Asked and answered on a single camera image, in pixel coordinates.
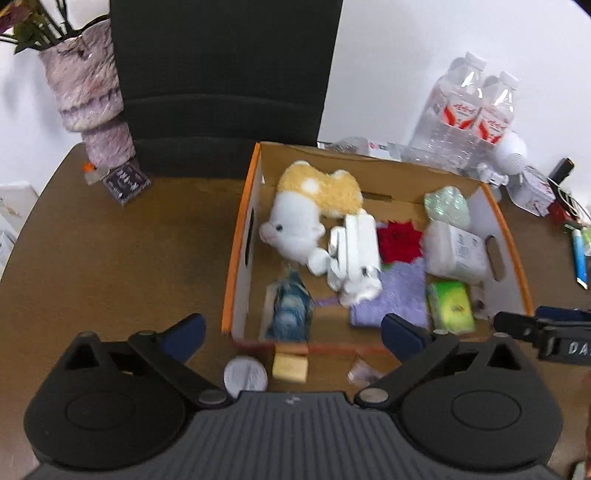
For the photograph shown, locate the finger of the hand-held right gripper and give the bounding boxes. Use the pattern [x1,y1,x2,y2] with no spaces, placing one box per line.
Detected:
[493,311,546,347]
[534,305,591,325]

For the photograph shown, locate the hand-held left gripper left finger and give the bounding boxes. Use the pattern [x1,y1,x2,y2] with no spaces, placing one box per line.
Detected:
[62,313,234,409]

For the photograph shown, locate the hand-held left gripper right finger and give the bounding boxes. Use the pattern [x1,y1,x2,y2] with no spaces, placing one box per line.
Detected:
[354,313,526,409]

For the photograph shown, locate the purple knit drawstring pouch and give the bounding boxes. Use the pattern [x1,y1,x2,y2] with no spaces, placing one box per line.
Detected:
[349,258,430,330]

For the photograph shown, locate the small clear wrapper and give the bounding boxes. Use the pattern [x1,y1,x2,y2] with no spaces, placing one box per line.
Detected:
[346,359,378,387]

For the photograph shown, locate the green tissue packet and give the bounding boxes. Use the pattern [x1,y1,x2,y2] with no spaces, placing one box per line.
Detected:
[425,281,476,334]

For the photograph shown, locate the white round lid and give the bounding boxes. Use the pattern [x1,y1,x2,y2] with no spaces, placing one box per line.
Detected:
[223,355,269,394]

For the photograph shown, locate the red cardboard box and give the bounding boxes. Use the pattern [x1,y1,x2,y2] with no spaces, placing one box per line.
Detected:
[221,141,534,357]

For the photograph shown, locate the white folding stand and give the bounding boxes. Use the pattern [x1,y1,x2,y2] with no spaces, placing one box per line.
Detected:
[308,209,384,306]

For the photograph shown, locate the white packet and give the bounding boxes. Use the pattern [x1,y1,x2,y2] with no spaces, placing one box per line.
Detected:
[423,220,491,284]

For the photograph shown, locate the red artificial flower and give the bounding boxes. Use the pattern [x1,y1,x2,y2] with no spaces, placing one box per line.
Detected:
[376,220,425,265]

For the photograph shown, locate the blue glittery packet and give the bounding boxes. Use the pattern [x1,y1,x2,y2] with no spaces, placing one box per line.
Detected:
[264,271,315,343]

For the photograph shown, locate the yellow sticky block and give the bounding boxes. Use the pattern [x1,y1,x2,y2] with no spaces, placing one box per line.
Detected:
[271,353,308,383]

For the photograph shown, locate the iridescent clear plastic bag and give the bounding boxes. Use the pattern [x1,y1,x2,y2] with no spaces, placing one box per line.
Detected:
[423,185,472,232]

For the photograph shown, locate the white and tan plush alpaca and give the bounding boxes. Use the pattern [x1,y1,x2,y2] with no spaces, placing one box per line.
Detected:
[258,160,366,267]

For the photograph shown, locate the blue pen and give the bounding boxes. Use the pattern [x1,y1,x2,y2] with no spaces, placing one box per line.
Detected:
[571,228,590,291]

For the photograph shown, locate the red and black small box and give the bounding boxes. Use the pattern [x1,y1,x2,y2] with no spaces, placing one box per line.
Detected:
[549,202,579,224]

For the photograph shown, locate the grey tin box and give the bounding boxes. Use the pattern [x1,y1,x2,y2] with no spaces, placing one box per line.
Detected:
[509,165,557,217]

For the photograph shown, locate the black stick device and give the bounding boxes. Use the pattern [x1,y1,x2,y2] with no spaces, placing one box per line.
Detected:
[548,157,576,186]

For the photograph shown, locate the dark purple card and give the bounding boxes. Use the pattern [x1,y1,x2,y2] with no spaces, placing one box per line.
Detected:
[102,162,153,206]

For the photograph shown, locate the white robot-shaped speaker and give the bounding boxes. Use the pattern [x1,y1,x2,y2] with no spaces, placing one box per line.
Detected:
[477,131,528,188]

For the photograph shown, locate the small orange-capped bottle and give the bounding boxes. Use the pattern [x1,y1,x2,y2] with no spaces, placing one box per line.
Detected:
[82,162,112,186]

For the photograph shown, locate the flattened clear plastic bottle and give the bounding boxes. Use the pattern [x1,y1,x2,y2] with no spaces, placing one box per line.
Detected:
[318,136,417,163]

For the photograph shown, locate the clear water bottle red label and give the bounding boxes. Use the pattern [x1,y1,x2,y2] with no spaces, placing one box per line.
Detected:
[410,51,488,163]
[462,70,520,175]

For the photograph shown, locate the black chair back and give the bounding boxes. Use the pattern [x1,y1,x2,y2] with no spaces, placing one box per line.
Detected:
[109,0,345,179]

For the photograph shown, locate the purple marbled vase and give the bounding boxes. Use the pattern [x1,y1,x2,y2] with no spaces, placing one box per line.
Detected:
[37,17,138,168]

